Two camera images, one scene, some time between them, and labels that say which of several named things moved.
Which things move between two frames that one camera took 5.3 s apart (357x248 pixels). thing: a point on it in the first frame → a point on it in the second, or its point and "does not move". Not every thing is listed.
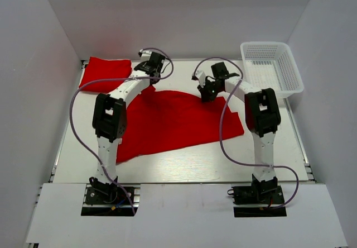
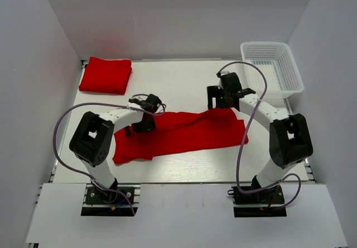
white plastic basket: (272, 65) does not move
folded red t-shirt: (100, 68) does not move
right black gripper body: (210, 90) → (222, 101)
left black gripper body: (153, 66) → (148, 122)
